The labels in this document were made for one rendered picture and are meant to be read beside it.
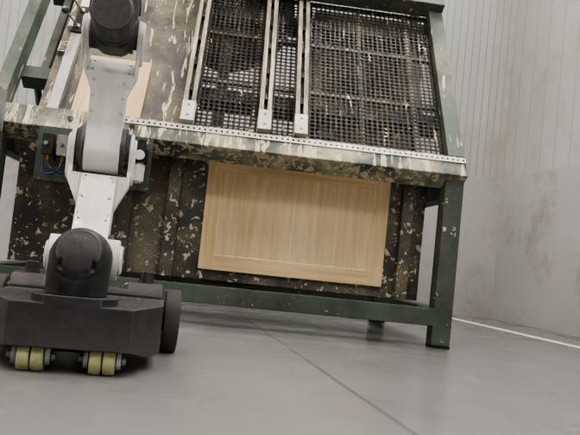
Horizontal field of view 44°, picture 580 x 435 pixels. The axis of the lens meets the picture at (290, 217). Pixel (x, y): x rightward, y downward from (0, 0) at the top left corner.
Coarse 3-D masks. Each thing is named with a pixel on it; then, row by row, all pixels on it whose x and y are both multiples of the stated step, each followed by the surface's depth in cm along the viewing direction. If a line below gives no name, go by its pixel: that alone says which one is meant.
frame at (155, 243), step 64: (0, 192) 322; (64, 192) 341; (128, 192) 338; (192, 192) 347; (448, 192) 335; (128, 256) 342; (192, 256) 345; (384, 256) 355; (448, 256) 333; (384, 320) 329; (448, 320) 332
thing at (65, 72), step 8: (88, 0) 371; (72, 40) 352; (80, 40) 355; (72, 48) 348; (64, 56) 344; (72, 56) 345; (64, 64) 341; (72, 64) 344; (64, 72) 337; (56, 80) 334; (64, 80) 334; (56, 88) 331; (64, 88) 332; (56, 96) 328; (64, 96) 334; (48, 104) 324; (56, 104) 325
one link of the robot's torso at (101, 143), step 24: (144, 24) 207; (96, 72) 209; (120, 72) 212; (96, 96) 210; (120, 96) 211; (96, 120) 211; (120, 120) 212; (96, 144) 211; (120, 144) 212; (96, 168) 214; (120, 168) 215
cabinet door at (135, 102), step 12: (108, 60) 350; (120, 60) 351; (132, 60) 352; (84, 72) 342; (144, 72) 348; (84, 84) 338; (144, 84) 344; (84, 96) 333; (132, 96) 338; (144, 96) 339; (72, 108) 328; (84, 108) 329; (132, 108) 333
